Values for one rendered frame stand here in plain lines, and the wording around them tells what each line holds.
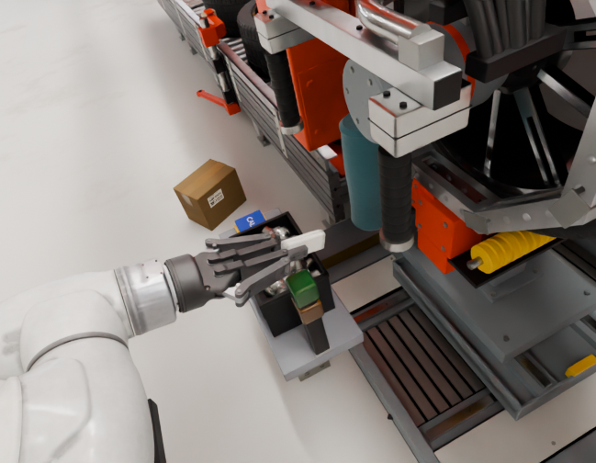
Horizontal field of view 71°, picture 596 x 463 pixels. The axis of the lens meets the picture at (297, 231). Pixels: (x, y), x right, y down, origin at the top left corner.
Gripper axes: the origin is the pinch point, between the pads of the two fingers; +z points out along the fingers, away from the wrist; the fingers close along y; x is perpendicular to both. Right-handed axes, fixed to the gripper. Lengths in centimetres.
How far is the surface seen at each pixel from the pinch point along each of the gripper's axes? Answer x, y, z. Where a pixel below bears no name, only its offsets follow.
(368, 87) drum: -21.5, 3.3, 10.8
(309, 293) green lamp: 5.9, -4.5, -1.1
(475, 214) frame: 0.0, -6.0, 30.8
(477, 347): 44, -9, 48
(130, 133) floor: 72, 205, 3
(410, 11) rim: -25, 27, 38
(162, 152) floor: 69, 169, 13
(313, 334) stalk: 18.0, -3.9, 1.0
